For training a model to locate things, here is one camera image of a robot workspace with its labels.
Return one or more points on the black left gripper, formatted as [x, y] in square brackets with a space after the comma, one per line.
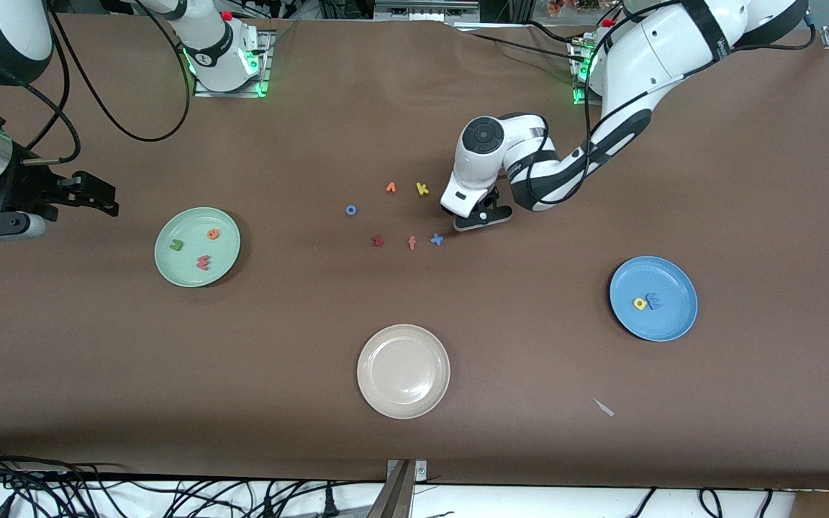
[446, 210]

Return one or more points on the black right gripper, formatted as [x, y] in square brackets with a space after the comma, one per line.
[32, 185]

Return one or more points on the red letter w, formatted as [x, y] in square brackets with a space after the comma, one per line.
[204, 262]

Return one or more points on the blue letter E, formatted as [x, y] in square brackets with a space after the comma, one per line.
[653, 301]

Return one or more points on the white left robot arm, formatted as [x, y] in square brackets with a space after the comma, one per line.
[479, 158]

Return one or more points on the light green plate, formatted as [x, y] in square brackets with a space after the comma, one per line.
[188, 270]

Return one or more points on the brown table cover sheet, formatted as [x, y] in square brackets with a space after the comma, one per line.
[414, 324]

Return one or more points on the beige plate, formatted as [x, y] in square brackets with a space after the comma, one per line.
[403, 371]

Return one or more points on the blue plate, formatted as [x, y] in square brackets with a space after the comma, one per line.
[666, 324]

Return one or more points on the grey metal box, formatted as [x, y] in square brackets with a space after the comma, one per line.
[425, 8]

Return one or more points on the white tape scrap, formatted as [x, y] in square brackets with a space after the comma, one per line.
[604, 407]

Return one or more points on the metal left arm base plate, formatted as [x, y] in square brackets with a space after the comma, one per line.
[577, 97]

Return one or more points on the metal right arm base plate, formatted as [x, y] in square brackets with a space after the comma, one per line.
[202, 92]

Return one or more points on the metal table edge bracket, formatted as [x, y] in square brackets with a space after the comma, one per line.
[400, 489]

